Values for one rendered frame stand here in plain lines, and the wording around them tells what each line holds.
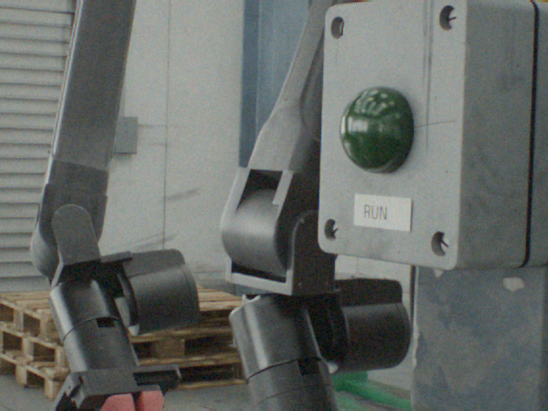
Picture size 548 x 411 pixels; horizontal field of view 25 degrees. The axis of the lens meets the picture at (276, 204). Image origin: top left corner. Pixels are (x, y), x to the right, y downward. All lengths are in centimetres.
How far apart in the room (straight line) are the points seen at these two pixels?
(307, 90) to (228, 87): 847
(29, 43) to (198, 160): 158
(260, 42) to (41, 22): 178
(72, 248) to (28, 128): 739
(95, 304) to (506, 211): 71
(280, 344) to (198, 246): 840
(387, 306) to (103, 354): 28
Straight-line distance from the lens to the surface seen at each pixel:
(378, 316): 88
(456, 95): 40
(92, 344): 107
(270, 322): 83
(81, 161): 114
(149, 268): 112
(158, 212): 903
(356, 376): 629
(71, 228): 110
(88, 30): 121
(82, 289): 110
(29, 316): 628
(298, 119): 83
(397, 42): 42
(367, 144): 41
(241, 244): 84
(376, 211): 43
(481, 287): 46
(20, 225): 850
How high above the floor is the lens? 128
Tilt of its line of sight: 3 degrees down
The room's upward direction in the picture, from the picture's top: 2 degrees clockwise
